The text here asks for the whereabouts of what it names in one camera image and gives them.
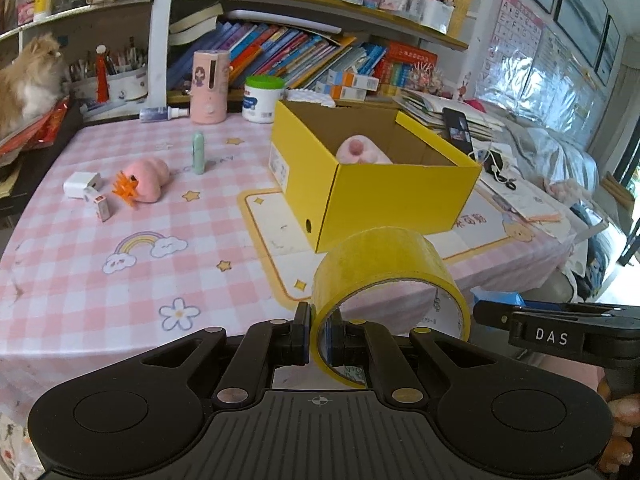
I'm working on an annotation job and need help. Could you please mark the yellow tape roll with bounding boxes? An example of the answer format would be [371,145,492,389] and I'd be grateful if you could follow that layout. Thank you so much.
[310,228,471,388]

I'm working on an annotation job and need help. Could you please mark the right hand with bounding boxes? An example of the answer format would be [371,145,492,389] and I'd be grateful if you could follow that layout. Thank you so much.
[598,378,639,474]

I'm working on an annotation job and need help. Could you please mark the white yellow-bordered mat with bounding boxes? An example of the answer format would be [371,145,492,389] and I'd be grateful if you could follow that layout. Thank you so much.
[240,190,549,300]

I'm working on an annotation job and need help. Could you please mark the pink checkered tablecloth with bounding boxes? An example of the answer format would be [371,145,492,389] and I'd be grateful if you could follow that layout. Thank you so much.
[1,115,574,423]

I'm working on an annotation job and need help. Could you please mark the small white red box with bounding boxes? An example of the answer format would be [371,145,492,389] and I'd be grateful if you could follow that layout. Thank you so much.
[84,186,111,222]

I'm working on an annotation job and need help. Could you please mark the orange hair claw clip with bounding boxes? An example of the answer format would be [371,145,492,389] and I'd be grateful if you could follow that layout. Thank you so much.
[112,171,138,207]

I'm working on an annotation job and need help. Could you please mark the yellow cardboard box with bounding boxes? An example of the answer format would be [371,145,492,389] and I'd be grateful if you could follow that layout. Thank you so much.
[269,101,482,252]

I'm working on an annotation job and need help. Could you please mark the white power adapter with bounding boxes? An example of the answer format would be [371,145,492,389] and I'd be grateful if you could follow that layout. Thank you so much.
[63,171,102,200]

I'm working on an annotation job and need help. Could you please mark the pink plush toy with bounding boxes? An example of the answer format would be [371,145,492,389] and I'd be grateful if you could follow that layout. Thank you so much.
[124,157,171,204]

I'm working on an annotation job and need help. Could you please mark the black smartphone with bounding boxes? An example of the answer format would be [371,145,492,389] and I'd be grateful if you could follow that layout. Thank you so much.
[442,107,473,155]

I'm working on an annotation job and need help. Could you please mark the red paper stack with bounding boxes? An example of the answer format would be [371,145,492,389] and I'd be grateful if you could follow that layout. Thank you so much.
[1,96,70,155]

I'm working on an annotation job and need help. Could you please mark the pink plush in box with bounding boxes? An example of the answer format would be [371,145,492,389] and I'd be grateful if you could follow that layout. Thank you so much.
[335,134,392,165]

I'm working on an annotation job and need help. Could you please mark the white pen holder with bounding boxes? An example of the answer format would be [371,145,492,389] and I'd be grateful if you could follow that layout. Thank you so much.
[70,66,148,102]

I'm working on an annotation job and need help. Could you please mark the orange fluffy cat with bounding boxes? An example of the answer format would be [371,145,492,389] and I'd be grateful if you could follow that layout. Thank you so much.
[1,32,65,139]

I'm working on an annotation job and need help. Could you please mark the white jar green lid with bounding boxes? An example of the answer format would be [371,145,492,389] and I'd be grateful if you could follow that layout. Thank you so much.
[242,75,285,124]

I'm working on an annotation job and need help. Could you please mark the pink cylindrical humidifier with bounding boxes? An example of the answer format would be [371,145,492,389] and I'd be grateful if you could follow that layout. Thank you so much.
[190,50,230,125]

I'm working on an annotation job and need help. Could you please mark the wooden bookshelf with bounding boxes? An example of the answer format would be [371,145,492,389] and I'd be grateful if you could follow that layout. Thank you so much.
[147,0,490,110]

